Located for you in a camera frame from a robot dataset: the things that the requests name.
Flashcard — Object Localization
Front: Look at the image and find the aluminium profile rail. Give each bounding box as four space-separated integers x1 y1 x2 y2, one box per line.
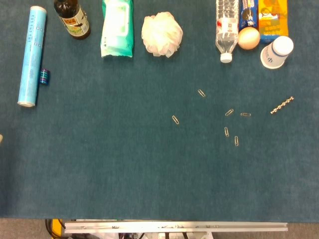
64 221 289 234

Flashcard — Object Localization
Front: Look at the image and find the small teal striped spool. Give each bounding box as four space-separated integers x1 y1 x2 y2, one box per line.
39 68 51 86

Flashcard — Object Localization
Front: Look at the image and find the clear plastic water bottle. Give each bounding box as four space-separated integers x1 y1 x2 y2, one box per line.
215 0 240 64

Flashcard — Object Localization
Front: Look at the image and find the blue cookie pack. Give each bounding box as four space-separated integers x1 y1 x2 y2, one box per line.
238 0 260 29

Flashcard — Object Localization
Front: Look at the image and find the teal felt table cover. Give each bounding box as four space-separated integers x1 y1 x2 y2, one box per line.
0 0 319 221

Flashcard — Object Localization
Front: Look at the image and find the blue cling film roll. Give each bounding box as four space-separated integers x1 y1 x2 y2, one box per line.
17 5 48 108

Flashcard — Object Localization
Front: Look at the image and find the white paper cup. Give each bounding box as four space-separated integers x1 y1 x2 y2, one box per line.
260 35 295 70

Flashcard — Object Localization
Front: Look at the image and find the beige egg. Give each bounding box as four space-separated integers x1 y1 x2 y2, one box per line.
237 26 261 50

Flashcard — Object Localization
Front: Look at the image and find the dark brown sauce bottle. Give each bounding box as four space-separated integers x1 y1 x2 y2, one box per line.
53 0 91 40

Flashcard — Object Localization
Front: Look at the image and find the orange yellow snack box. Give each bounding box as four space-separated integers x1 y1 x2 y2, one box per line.
258 0 290 45

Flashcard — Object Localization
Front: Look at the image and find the green wet wipes pack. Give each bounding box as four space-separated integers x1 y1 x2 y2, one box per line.
100 0 135 59

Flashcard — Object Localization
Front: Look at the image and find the metal bead chain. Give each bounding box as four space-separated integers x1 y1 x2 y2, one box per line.
270 96 295 116

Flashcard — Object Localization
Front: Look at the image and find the white mesh bath sponge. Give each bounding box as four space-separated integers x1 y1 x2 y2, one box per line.
141 11 184 59

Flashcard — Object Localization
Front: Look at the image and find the yellow frame part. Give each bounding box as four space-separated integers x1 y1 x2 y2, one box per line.
51 219 63 237

